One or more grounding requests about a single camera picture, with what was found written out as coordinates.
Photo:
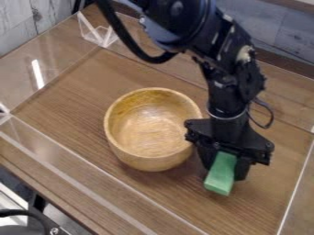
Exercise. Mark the black table leg bracket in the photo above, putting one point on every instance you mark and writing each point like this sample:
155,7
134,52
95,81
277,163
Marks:
48,226

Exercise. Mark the clear acrylic enclosure wall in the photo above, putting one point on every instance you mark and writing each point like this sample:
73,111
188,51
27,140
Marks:
59,82

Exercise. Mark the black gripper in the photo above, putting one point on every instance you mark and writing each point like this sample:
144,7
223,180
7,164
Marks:
228,134

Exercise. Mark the green rectangular stick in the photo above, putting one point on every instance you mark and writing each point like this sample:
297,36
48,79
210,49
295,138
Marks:
219,178

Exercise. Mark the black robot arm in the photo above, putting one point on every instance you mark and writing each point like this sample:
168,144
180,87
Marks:
191,26

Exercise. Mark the wooden bowl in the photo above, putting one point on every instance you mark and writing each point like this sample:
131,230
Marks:
144,128

